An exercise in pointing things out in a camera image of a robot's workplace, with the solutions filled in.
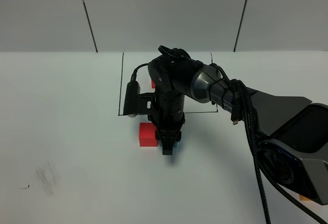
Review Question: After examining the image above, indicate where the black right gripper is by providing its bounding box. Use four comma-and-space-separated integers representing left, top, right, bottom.
148, 88, 185, 155

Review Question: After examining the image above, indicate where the blue cube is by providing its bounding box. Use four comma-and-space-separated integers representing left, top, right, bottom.
159, 142, 179, 148

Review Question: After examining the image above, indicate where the orange cube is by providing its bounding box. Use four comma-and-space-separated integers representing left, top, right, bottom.
299, 194, 311, 201

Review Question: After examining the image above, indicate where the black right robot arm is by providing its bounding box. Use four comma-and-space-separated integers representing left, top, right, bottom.
148, 46, 327, 205

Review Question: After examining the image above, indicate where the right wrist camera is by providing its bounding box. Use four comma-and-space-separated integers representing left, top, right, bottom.
123, 80, 154, 118

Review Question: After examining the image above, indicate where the black right camera cable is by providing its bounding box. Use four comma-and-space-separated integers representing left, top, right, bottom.
129, 45, 328, 224

